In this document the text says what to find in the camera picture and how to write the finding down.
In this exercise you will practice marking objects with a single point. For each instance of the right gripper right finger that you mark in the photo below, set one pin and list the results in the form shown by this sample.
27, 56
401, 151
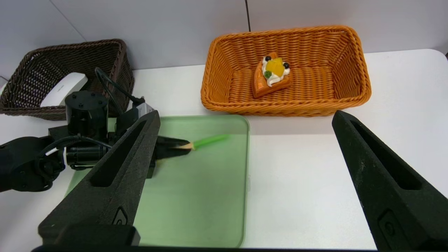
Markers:
385, 182

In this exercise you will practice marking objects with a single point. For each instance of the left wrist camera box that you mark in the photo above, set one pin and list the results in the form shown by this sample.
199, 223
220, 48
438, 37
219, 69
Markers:
146, 109

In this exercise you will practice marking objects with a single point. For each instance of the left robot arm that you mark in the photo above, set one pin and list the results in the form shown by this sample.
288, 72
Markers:
21, 164

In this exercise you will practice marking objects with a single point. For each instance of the light green plastic tray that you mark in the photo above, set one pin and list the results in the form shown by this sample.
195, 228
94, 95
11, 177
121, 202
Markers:
196, 196

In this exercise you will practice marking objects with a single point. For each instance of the toy waffle slice with fruit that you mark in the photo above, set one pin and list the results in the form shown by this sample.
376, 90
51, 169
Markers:
266, 87

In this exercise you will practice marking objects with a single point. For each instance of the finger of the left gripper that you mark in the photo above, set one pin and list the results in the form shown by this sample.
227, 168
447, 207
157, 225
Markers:
171, 142
169, 153

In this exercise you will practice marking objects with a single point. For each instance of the dark brown wicker basket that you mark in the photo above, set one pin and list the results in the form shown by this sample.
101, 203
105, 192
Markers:
45, 59

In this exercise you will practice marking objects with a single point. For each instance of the orange wicker basket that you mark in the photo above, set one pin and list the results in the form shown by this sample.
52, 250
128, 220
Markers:
315, 94

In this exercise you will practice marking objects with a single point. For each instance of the white plastic box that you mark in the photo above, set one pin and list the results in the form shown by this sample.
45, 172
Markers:
66, 87

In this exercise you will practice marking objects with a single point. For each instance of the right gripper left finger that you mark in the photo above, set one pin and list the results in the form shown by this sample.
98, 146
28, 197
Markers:
122, 189

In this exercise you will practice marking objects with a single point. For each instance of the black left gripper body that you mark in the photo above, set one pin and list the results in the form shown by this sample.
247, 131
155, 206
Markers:
85, 115

